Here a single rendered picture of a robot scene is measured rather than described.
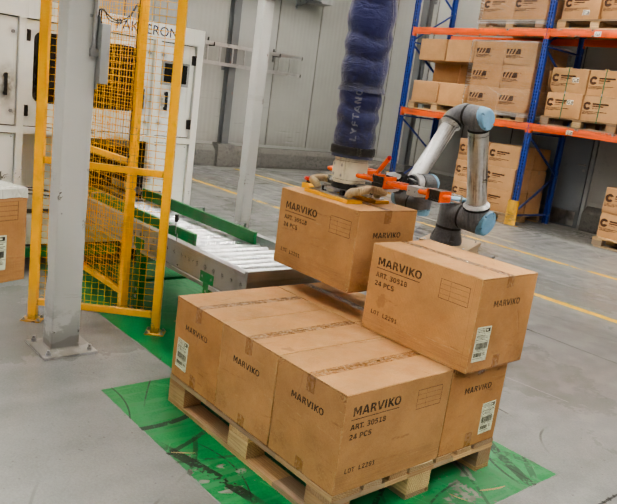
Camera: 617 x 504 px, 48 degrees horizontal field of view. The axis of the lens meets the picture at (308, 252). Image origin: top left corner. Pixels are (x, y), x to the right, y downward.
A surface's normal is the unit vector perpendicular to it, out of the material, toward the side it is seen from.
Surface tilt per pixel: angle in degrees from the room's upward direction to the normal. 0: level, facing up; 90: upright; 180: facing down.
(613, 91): 93
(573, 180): 90
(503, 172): 86
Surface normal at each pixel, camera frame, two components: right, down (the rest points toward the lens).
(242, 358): -0.76, 0.04
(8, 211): 0.86, 0.22
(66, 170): 0.64, 0.25
